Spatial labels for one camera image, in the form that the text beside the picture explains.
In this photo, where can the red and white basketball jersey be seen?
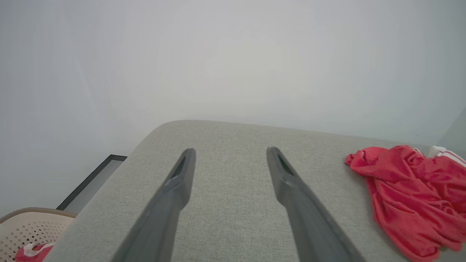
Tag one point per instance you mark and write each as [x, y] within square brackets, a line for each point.
[407, 196]

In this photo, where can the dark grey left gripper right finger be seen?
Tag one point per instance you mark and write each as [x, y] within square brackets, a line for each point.
[309, 222]

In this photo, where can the grey fabric sofa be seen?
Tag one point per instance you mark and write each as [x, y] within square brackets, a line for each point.
[233, 225]

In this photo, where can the red and white crumpled garment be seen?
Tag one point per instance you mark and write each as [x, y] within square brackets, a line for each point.
[31, 255]

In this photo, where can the dark baseboard strip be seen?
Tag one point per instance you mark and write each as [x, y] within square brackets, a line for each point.
[116, 157]

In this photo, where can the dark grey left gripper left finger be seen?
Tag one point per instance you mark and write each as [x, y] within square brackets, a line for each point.
[160, 218]

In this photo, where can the beige perforated laundry basket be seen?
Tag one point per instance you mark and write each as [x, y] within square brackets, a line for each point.
[32, 225]

